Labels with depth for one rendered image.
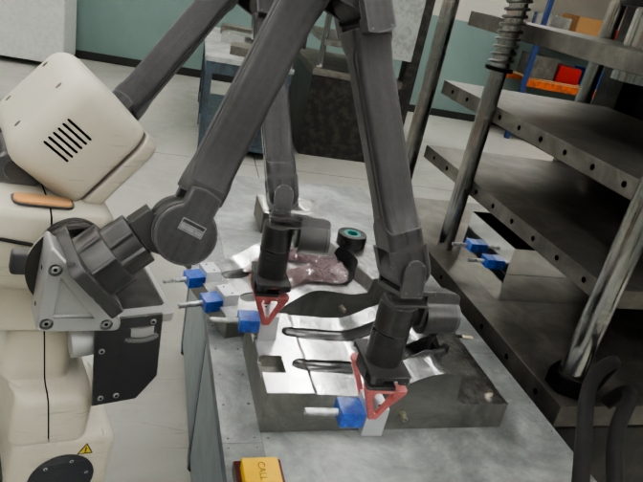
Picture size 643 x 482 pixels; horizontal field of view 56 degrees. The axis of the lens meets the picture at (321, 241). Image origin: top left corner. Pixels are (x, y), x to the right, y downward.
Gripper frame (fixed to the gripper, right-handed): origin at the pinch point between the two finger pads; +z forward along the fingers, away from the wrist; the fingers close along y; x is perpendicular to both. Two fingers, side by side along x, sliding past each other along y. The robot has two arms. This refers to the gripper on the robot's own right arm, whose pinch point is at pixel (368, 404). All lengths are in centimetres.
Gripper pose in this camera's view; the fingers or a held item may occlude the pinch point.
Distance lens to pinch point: 102.4
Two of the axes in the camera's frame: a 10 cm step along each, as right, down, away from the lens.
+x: -9.5, -1.0, -3.0
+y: -2.3, -4.3, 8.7
